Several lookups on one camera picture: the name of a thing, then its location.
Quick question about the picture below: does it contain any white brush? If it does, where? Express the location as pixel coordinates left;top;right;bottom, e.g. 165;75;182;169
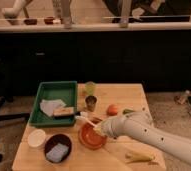
75;116;96;127

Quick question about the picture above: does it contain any dark red background bowl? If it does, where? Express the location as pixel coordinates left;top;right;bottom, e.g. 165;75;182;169
24;18;37;25

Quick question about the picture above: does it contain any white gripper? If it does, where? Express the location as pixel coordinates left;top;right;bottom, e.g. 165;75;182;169
94;119;116;137

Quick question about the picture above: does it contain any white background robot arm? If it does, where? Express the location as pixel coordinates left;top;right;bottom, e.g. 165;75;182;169
2;0;32;18

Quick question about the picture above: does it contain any wooden block brush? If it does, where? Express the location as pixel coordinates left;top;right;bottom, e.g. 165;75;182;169
53;107;74;117

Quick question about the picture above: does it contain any green vegetable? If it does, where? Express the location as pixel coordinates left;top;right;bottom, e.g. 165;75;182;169
122;109;134;115

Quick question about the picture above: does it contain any blue sponge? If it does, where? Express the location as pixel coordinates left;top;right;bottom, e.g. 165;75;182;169
46;143;69;163

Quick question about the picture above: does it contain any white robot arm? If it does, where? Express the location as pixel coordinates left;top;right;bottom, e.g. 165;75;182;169
94;112;191;165

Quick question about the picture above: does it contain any white cloth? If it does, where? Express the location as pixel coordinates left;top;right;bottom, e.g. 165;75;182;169
40;99;66;117

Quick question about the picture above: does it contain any orange fruit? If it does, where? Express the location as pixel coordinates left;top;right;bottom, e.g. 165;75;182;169
106;104;119;116

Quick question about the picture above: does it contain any yellow banana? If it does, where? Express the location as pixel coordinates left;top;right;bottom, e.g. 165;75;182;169
125;151;154;163

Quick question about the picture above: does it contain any dark brown bowl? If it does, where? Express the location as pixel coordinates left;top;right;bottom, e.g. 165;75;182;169
44;134;72;163

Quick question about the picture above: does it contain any green plastic tray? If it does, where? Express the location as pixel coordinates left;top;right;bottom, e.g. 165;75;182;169
29;81;78;127

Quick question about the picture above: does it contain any green plastic cup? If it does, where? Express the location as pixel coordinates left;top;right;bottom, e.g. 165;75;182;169
85;81;96;95

